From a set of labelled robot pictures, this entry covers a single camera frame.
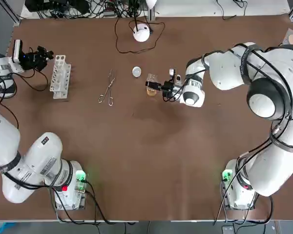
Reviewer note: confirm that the grey power adapter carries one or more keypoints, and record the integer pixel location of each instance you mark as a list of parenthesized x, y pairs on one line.
[(110, 13)]

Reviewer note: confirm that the black equipment box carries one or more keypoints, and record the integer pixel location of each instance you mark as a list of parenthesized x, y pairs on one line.
[(39, 3)]

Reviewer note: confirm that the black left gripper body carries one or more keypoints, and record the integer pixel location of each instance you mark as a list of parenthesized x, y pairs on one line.
[(30, 62)]

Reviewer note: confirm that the glass beaker with amber liquid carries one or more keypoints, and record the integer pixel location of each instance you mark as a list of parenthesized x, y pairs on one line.
[(151, 93)]

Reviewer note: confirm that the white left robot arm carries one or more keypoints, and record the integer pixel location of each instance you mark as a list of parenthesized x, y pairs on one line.
[(5, 136)]

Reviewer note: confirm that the small white dish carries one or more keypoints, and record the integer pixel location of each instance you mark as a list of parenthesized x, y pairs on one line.
[(136, 72)]

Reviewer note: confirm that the white test tube rack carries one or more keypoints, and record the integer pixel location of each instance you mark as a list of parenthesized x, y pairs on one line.
[(57, 73)]

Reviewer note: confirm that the small glass beaker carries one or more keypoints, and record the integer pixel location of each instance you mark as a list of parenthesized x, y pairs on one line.
[(152, 78)]

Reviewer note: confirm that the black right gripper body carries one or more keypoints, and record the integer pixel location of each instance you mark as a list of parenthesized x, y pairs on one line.
[(168, 90)]

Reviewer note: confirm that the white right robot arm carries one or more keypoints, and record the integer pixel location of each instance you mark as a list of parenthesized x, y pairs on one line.
[(271, 73)]

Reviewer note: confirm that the blue plastic object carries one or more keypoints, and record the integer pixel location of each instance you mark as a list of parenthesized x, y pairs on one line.
[(0, 228)]

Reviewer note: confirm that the grey floor box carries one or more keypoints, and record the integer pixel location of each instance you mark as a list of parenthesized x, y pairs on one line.
[(228, 229)]

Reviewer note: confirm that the metal crucible tongs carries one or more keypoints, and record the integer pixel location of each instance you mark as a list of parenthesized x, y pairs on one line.
[(110, 85)]

